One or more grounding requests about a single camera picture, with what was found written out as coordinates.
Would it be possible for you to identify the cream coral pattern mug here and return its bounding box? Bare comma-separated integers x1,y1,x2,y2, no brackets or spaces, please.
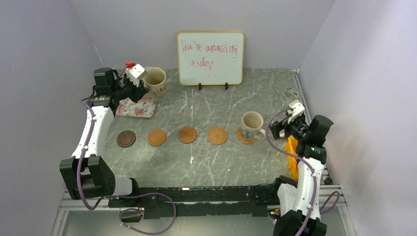
143,67,167,100

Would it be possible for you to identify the cream seahorse mug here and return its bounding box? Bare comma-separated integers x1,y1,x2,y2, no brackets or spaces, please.
240,111,266,141

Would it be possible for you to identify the dark walnut wooden coaster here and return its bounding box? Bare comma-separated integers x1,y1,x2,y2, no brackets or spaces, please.
117,130,136,148

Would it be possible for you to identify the light wooden coaster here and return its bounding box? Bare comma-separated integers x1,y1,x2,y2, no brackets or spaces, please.
147,129,167,147
178,126,197,144

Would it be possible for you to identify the woven rattan coaster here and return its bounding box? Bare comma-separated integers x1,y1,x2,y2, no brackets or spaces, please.
207,126,228,145
237,127,257,145

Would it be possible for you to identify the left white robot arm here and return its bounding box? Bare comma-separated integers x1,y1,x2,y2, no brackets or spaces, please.
60,64,149,207

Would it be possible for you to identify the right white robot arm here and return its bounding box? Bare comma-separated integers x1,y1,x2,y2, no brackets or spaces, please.
268,115,333,236

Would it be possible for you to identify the yellow orange object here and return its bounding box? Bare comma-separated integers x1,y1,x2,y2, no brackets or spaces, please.
284,137,300,181

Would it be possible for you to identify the floral serving tray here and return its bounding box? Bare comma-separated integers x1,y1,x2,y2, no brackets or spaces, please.
116,95,157,118

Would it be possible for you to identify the clear tape roll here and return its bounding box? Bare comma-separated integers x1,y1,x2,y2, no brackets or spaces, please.
283,88,302,104

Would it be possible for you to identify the black whiteboard stand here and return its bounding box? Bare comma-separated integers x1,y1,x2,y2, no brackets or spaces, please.
197,83,229,91

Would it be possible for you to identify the yellow framed whiteboard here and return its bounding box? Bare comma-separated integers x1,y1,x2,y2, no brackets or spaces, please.
177,31,245,86

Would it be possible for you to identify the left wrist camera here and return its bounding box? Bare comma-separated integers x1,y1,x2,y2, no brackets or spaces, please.
125,62,147,87

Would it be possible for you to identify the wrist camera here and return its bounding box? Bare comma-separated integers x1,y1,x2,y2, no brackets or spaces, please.
125,62,147,87
287,99,305,124

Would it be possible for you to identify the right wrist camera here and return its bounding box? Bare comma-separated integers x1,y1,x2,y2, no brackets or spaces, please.
287,99,305,124

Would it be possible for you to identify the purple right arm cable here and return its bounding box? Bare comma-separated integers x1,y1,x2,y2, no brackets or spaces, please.
265,108,341,236

